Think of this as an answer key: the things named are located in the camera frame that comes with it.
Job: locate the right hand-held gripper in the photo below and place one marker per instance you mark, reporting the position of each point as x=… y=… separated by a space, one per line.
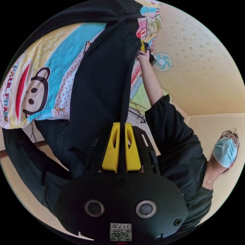
x=151 y=57

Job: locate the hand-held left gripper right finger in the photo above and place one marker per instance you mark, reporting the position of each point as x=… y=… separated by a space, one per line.
x=133 y=158

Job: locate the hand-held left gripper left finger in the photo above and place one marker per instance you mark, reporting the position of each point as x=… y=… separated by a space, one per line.
x=110 y=157

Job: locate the black pants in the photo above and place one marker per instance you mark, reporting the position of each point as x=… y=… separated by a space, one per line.
x=103 y=80

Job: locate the person's right forearm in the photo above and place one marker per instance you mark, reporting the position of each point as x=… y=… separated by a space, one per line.
x=151 y=82

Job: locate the person's right hand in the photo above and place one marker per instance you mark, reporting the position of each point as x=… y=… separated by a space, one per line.
x=144 y=57

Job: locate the green floral pillow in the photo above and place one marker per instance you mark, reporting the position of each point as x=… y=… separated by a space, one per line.
x=154 y=24

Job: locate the person's body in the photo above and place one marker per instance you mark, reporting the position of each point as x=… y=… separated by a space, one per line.
x=178 y=145

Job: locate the bed with printed sheet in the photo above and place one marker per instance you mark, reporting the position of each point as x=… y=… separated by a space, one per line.
x=63 y=55

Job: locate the wall fan with blue blades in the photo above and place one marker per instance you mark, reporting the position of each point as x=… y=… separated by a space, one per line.
x=162 y=61

